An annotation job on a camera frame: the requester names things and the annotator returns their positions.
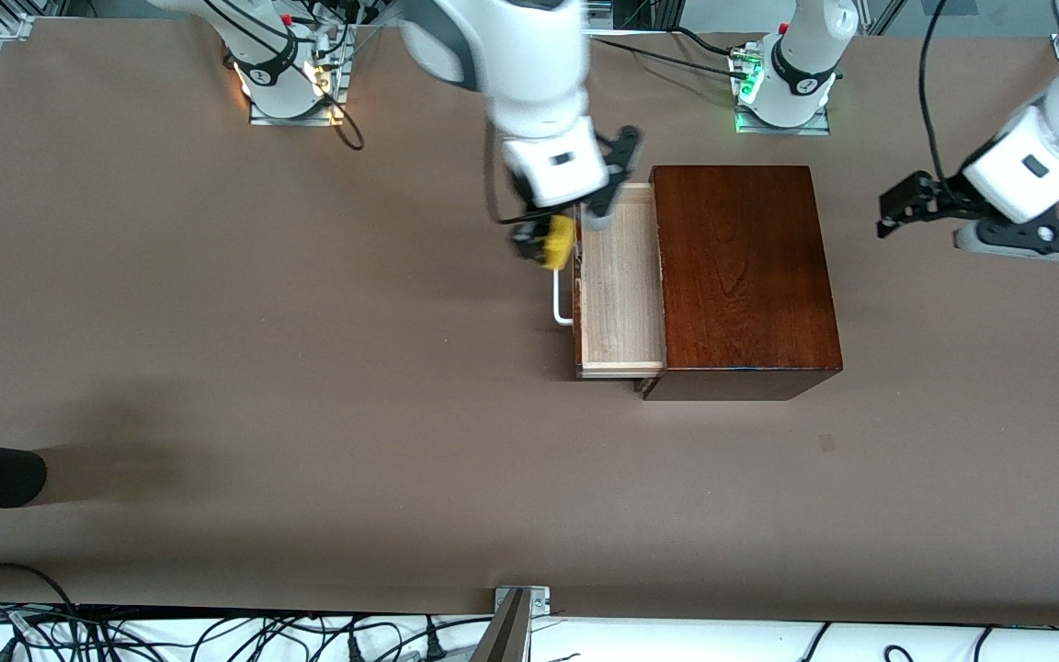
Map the yellow block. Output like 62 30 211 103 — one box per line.
539 214 578 272

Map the white drawer handle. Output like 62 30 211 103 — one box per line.
552 267 576 327

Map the wooden drawer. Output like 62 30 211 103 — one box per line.
572 181 668 381

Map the dark brown wooden cabinet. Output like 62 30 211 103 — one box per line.
642 165 844 402

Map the brown paper table cover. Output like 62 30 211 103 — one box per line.
0 17 1059 628

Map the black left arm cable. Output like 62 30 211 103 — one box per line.
916 0 958 199

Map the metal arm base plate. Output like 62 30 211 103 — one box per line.
248 97 347 128
734 108 832 137

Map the long black table cable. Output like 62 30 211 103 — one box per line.
575 30 751 74

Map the aluminium frame strut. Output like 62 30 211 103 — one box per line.
860 0 907 38

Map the short black table cable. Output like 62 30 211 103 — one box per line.
667 26 742 58

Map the black looping arm cable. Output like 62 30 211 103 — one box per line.
203 0 366 152

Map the silver metal corner bracket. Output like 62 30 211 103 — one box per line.
493 585 552 619

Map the dark aluminium profile post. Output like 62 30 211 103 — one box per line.
469 588 530 662

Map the grey cable with white tag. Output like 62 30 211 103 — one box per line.
0 609 48 662

